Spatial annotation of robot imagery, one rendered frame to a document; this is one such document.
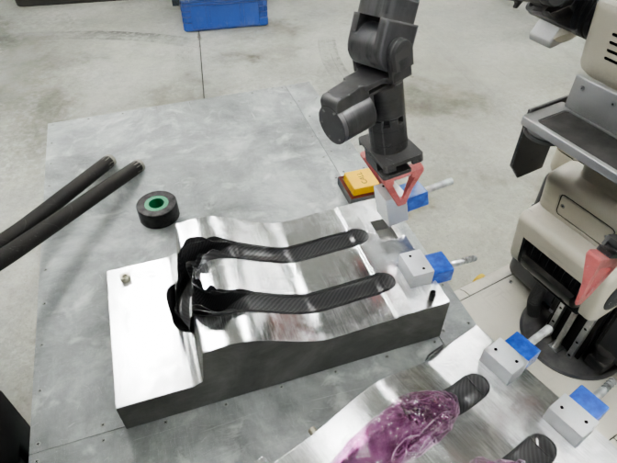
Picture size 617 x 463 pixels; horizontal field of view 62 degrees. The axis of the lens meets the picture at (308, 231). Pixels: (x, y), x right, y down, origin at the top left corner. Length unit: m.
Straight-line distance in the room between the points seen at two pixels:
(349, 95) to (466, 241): 1.60
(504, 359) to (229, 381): 0.39
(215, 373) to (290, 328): 0.12
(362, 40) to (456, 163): 1.97
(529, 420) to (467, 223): 1.60
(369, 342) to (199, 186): 0.54
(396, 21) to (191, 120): 0.79
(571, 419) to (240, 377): 0.44
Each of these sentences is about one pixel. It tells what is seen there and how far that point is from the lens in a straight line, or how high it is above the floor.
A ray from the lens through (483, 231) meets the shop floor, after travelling 2.30.
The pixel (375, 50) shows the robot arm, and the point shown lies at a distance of 0.70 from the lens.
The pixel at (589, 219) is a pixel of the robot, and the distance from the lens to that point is 1.10.
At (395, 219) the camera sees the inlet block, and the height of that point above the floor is 0.94.
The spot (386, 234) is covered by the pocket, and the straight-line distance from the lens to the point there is 0.94.
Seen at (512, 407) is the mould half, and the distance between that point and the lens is 0.79.
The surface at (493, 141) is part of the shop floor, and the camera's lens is 2.87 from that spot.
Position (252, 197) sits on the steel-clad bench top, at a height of 0.80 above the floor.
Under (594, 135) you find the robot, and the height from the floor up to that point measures 1.04.
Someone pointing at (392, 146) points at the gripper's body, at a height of 1.07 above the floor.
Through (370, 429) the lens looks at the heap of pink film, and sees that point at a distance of 0.67.
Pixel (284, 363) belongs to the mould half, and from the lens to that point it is 0.77.
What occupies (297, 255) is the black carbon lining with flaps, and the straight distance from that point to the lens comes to 0.87.
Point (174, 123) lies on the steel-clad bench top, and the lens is 1.38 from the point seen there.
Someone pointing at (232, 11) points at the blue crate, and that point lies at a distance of 3.95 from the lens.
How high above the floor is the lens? 1.51
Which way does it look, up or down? 44 degrees down
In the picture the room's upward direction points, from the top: straight up
